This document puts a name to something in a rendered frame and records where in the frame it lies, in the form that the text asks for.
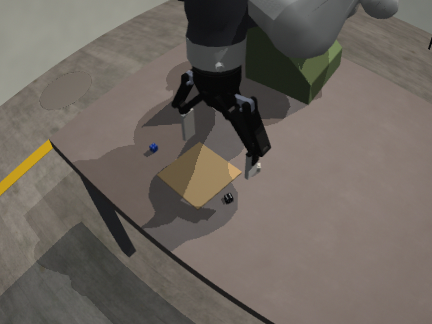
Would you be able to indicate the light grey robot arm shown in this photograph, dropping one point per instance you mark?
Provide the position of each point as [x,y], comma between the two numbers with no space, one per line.
[216,33]

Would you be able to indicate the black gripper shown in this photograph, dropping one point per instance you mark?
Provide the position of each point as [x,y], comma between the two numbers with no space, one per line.
[221,91]

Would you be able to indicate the blue die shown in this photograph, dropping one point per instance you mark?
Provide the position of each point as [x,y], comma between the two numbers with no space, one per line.
[153,147]

